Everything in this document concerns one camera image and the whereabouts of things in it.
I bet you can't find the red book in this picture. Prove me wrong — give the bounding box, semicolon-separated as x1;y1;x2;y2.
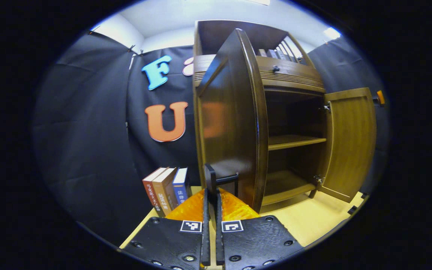
142;167;170;218

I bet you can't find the small ceiling light panel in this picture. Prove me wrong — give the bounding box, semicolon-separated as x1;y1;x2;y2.
323;27;341;40

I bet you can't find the wooden double-door shoe cabinet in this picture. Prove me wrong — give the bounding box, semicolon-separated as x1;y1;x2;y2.
193;19;377;213

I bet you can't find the black door handle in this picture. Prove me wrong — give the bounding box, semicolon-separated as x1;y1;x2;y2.
204;164;239;205

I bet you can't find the wooden inner cabinet shelf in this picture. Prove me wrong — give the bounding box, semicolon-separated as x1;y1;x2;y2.
268;134;327;151

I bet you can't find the brown book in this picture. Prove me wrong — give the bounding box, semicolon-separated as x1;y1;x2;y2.
151;168;179;216

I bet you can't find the black backdrop cloth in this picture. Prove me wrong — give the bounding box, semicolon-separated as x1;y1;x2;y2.
32;32;389;244

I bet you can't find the blue book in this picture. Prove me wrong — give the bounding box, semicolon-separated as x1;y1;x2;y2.
172;167;192;205

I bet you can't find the wooden cabinet door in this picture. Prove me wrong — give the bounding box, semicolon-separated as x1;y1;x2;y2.
319;87;377;203
194;28;269;213

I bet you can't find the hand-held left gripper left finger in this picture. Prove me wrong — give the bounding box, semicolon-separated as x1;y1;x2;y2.
120;187;211;270

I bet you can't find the wooden cabinet drawer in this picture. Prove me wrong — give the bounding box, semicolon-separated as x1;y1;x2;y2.
193;54;326;93

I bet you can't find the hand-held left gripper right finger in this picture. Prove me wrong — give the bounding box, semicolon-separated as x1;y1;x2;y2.
216;187;305;270

